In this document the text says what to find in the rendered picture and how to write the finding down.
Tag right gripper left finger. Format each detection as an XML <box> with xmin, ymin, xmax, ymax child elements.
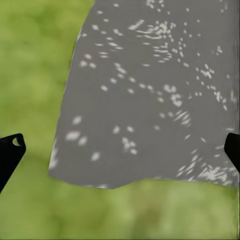
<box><xmin>0</xmin><ymin>133</ymin><xmax>26</xmax><ymax>193</ymax></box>

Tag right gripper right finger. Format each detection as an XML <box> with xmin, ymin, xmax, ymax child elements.
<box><xmin>224</xmin><ymin>133</ymin><xmax>240</xmax><ymax>173</ymax></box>

